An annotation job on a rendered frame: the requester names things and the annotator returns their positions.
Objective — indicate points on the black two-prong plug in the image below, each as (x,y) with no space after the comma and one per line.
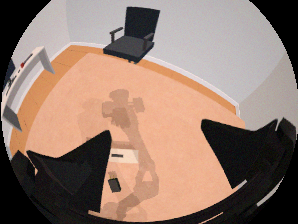
(114,185)

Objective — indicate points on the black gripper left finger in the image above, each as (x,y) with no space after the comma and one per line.
(82,171)

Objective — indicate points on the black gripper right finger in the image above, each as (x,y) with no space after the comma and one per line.
(236,148)

